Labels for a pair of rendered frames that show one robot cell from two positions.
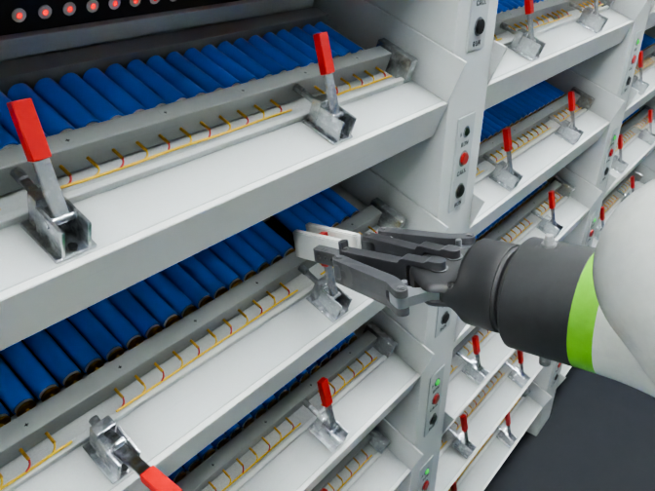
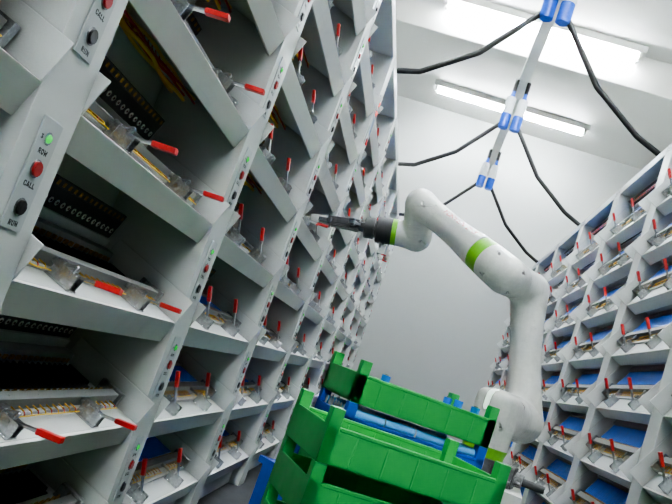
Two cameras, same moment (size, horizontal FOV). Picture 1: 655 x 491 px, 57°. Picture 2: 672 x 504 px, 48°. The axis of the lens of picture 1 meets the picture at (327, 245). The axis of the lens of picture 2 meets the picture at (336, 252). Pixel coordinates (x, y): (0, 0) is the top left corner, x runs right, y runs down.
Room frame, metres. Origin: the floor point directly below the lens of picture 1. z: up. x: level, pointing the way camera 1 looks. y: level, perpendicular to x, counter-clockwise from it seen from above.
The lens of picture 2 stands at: (-1.76, 1.31, 0.54)
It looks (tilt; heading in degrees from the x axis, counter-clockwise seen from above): 8 degrees up; 328
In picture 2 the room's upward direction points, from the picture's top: 20 degrees clockwise
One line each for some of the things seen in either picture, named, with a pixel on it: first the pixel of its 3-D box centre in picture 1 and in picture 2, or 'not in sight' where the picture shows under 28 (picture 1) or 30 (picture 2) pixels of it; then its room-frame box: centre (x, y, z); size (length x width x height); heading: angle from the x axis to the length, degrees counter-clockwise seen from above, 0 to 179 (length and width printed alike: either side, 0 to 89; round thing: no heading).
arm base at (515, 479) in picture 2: not in sight; (497, 472); (-0.26, -0.36, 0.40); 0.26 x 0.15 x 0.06; 36
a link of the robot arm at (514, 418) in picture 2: not in sight; (494, 423); (-0.22, -0.34, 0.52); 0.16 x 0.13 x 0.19; 105
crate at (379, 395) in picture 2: not in sight; (407, 397); (-0.56, 0.29, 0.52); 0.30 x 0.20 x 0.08; 73
